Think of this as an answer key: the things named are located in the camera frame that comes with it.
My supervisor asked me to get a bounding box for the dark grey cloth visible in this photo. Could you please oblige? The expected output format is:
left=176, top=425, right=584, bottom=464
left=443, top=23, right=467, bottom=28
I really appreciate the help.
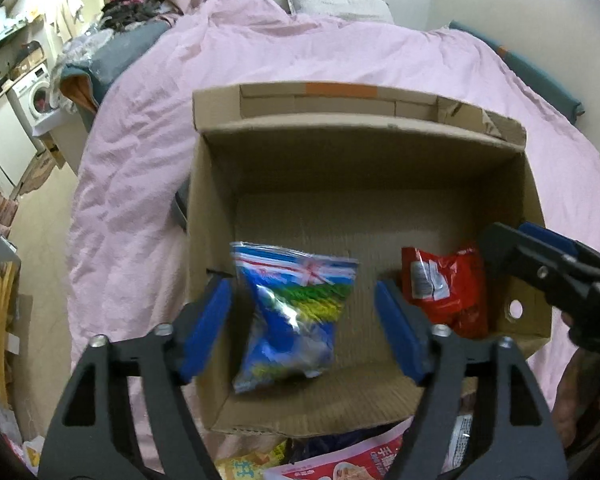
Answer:
left=172, top=180, right=191, bottom=231

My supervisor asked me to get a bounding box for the red snack bag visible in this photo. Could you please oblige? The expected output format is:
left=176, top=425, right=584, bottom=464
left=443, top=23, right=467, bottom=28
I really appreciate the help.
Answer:
left=400, top=245, right=491, bottom=341

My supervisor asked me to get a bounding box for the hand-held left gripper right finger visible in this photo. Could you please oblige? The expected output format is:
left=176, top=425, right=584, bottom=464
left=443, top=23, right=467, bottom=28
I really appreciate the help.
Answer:
left=374, top=279, right=568, bottom=480

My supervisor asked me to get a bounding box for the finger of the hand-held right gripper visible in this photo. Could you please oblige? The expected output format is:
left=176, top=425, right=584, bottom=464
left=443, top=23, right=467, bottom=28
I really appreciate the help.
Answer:
left=519, top=221, right=600, bottom=286
left=480, top=222, right=600, bottom=312

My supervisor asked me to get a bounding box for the white cabinet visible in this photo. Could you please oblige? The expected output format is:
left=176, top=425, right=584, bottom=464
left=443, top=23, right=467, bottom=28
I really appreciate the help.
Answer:
left=0, top=92, right=41, bottom=186

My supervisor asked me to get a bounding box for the small brown cardboard box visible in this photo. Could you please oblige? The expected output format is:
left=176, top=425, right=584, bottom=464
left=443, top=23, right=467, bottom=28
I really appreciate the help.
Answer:
left=10, top=42, right=46, bottom=78

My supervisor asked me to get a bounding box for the pile of dark clothes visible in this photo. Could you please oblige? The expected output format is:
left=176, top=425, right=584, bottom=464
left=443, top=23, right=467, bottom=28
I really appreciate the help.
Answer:
left=100, top=0, right=181, bottom=26

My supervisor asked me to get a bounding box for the person's right hand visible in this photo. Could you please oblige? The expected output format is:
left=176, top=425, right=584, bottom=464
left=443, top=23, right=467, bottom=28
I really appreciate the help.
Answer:
left=552, top=347, right=600, bottom=456

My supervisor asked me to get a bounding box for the teal bolster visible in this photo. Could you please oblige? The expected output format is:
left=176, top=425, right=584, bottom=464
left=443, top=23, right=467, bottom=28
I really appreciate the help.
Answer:
left=447, top=20, right=586, bottom=121

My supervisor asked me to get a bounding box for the white pillow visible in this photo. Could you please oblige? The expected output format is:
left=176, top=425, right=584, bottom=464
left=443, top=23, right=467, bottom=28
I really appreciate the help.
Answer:
left=285, top=0, right=396, bottom=23

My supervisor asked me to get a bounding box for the pink blanket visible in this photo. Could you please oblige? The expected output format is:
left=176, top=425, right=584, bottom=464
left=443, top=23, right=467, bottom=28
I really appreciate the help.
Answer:
left=65, top=0, right=600, bottom=461

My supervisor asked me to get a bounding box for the brown floor mat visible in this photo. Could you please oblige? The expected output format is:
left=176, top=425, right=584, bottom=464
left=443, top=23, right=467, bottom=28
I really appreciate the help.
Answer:
left=17, top=145, right=66, bottom=196

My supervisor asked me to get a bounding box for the large cardboard box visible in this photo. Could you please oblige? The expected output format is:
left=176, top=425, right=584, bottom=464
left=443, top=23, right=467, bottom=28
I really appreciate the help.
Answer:
left=185, top=81, right=553, bottom=438

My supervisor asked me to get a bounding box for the blue snack bag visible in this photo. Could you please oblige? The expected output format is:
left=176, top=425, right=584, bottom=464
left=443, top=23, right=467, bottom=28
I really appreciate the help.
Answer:
left=230, top=241, right=359, bottom=395

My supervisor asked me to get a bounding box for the white washing machine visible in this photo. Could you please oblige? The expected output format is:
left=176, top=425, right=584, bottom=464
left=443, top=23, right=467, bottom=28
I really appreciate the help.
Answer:
left=7, top=62, right=63, bottom=126

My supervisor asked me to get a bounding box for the wooden chair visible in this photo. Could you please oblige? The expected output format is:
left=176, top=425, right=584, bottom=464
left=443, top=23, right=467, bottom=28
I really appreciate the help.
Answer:
left=0, top=260, right=21, bottom=406

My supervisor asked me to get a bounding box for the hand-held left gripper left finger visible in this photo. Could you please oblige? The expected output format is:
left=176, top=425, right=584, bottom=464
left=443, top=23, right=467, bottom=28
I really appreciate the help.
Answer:
left=37, top=275, right=233, bottom=480

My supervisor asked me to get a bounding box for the pink snack packet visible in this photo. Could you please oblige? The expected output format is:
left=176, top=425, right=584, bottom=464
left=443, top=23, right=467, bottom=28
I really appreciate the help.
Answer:
left=265, top=417, right=416, bottom=480

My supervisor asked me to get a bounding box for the dark blue snack packet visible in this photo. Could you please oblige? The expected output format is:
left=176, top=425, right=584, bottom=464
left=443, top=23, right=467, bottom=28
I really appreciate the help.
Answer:
left=285, top=435, right=376, bottom=463

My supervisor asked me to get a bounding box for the grey quilt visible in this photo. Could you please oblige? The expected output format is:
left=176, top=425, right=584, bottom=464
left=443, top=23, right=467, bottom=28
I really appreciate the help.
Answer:
left=60, top=15, right=181, bottom=111

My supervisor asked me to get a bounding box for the white floral cloth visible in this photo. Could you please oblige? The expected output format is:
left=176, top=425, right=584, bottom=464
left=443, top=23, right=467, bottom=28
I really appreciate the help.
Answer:
left=50, top=27, right=116, bottom=111

